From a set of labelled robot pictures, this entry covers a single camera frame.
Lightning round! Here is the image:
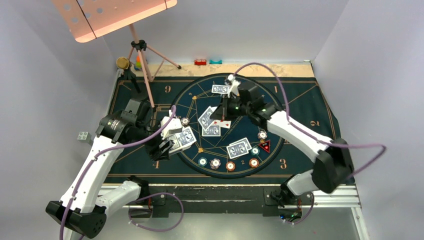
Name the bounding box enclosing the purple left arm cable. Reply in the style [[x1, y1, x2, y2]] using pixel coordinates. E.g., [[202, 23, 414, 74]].
[[58, 104, 184, 240]]

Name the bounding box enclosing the orange poker chip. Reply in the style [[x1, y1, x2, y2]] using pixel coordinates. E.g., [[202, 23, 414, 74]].
[[249, 158, 260, 168]]

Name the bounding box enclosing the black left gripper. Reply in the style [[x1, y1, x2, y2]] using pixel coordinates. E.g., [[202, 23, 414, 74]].
[[133, 119, 173, 161]]

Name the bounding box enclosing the red triangular dealer button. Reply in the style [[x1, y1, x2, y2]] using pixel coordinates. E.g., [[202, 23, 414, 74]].
[[258, 140, 271, 154]]

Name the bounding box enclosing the teal toy block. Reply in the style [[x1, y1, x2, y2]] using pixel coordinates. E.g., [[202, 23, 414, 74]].
[[209, 59, 223, 65]]

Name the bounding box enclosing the grey lego block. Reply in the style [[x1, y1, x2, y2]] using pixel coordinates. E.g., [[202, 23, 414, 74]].
[[77, 131, 91, 141]]

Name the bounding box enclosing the blue playing card deck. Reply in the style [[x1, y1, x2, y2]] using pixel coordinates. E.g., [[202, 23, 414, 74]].
[[168, 135, 191, 156]]

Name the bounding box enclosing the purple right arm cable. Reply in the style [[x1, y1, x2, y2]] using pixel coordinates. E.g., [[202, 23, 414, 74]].
[[233, 62, 387, 226]]

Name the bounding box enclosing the green blue chip stack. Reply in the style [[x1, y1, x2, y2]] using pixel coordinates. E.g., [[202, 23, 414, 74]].
[[197, 157, 208, 167]]

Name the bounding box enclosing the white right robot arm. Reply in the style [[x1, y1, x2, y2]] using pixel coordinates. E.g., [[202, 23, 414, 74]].
[[210, 81, 354, 207]]

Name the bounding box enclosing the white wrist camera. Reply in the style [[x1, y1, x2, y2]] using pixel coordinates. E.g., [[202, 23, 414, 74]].
[[224, 74, 241, 98], [160, 110, 183, 140]]

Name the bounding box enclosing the brass round knob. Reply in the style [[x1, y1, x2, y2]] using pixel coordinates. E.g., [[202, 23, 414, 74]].
[[115, 56, 131, 70]]

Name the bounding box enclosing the dark green rectangular poker mat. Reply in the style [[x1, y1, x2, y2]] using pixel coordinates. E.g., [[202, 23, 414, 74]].
[[106, 76, 341, 185]]

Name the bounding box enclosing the colourful stacking toy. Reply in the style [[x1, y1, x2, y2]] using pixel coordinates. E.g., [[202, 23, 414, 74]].
[[134, 55, 143, 71]]

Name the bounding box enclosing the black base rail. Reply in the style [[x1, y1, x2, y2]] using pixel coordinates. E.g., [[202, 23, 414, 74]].
[[128, 184, 314, 218]]

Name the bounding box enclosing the red toy block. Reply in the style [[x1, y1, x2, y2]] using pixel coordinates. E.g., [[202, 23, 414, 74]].
[[194, 58, 208, 66]]

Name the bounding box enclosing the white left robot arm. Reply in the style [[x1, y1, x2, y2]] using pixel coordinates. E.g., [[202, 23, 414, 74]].
[[45, 98, 181, 240]]

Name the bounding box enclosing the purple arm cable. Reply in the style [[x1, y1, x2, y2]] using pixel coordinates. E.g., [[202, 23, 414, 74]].
[[58, 104, 184, 240], [233, 62, 387, 226]]

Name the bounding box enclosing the green blue poker chip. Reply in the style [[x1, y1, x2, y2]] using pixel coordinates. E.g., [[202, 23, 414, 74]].
[[250, 147, 260, 156]]

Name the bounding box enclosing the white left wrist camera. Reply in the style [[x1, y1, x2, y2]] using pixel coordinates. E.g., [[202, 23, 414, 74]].
[[160, 110, 183, 140]]

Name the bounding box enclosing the round blue poker mat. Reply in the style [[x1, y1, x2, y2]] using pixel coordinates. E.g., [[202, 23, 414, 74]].
[[164, 73, 288, 179]]

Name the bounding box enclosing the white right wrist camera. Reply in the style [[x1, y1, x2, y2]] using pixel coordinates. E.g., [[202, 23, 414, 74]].
[[224, 74, 241, 98]]

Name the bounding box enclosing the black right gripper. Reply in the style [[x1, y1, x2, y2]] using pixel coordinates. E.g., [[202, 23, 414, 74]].
[[210, 93, 252, 121]]

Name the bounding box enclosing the orange chip stack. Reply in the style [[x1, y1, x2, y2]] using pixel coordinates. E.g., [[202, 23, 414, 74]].
[[225, 161, 236, 172]]

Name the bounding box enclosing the blue backed playing card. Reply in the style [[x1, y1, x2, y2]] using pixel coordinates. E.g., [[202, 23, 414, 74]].
[[211, 84, 229, 95], [176, 126, 197, 147], [226, 144, 249, 159], [230, 137, 252, 151], [197, 106, 217, 130], [201, 125, 221, 137]]

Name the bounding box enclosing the pink music stand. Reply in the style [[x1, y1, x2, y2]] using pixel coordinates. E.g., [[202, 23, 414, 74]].
[[52, 0, 181, 107]]

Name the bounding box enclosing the face up hearts card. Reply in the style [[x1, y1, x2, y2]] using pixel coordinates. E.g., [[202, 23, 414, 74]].
[[211, 120, 231, 129]]

